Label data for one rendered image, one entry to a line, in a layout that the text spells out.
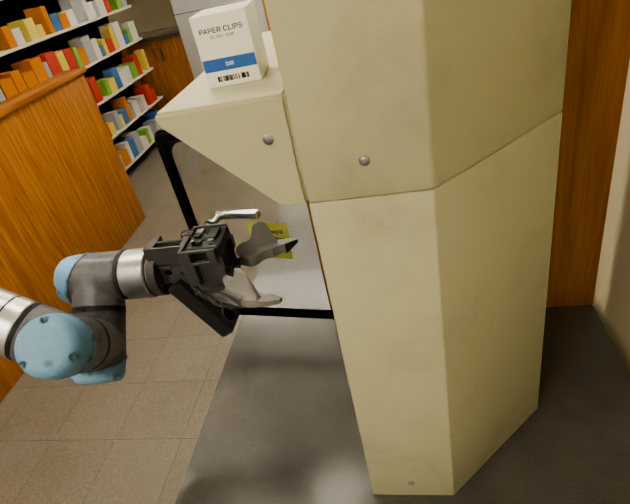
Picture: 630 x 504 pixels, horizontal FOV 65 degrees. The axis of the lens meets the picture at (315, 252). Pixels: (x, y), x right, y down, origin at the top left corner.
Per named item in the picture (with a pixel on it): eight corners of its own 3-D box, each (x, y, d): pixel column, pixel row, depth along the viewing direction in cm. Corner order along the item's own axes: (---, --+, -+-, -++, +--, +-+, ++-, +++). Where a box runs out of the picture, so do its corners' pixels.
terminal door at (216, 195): (364, 321, 93) (327, 113, 71) (221, 313, 103) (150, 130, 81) (365, 318, 93) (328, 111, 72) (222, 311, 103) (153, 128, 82)
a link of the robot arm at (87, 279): (83, 310, 80) (84, 257, 81) (145, 305, 77) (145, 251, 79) (47, 309, 72) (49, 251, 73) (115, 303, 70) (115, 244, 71)
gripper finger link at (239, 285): (256, 284, 60) (209, 264, 66) (267, 320, 63) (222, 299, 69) (273, 270, 62) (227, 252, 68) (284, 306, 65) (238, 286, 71)
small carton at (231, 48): (269, 65, 49) (253, -2, 45) (262, 79, 45) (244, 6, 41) (220, 74, 49) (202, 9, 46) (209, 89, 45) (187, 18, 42)
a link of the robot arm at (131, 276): (130, 309, 73) (152, 276, 80) (159, 307, 72) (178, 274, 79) (110, 268, 69) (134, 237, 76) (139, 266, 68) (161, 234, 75)
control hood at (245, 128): (337, 94, 71) (325, 19, 65) (308, 205, 44) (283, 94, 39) (261, 106, 73) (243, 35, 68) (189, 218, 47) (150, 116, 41)
